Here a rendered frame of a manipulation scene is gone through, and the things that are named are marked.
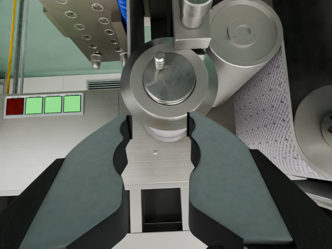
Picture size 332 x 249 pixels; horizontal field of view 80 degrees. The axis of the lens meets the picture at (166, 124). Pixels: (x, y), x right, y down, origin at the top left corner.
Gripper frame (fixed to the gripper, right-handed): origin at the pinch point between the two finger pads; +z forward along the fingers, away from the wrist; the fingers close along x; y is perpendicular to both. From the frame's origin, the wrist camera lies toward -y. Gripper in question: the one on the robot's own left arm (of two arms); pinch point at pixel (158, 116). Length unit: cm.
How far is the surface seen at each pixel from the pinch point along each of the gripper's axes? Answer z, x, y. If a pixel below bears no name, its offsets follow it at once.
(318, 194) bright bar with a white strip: 11.3, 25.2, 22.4
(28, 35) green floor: 228, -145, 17
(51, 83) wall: 291, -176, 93
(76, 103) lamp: 47, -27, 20
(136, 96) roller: 16.2, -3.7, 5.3
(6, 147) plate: 39, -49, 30
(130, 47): 22.7, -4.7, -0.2
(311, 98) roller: 16.6, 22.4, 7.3
